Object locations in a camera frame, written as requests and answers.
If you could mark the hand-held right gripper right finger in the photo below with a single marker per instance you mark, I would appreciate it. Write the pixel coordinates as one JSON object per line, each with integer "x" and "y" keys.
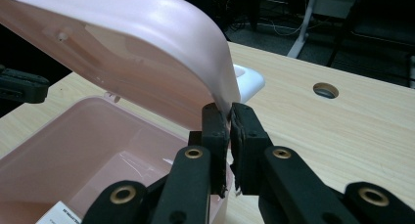
{"x": 249, "y": 152}

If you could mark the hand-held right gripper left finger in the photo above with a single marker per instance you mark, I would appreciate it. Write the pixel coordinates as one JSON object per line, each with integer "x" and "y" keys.
{"x": 215, "y": 142}

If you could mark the pink plastic storage box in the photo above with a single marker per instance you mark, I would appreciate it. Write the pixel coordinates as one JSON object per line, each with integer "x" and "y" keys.
{"x": 98, "y": 136}

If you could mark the green and white carton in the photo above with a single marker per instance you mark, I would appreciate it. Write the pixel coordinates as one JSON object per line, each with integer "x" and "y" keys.
{"x": 60, "y": 215}

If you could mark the white metal stand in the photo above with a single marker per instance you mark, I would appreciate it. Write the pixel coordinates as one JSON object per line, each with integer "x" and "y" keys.
{"x": 303, "y": 28}

